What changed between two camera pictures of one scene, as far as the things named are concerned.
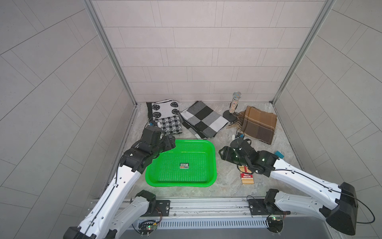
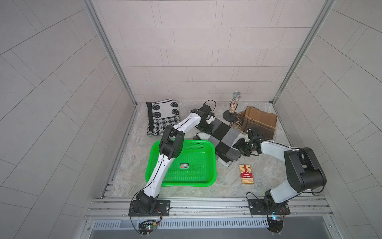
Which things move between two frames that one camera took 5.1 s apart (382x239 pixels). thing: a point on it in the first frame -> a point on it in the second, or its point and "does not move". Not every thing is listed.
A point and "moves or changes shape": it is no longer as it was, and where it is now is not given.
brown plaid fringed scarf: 256,123 does not move
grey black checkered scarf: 201,121 moves or changes shape
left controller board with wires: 145,227 does not move
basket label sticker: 184,165 does not move
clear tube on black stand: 231,115 does not move
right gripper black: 226,152 -> 239,144
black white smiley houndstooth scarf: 166,112 does not move
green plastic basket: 191,162 does not move
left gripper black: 168,141 -> 208,130
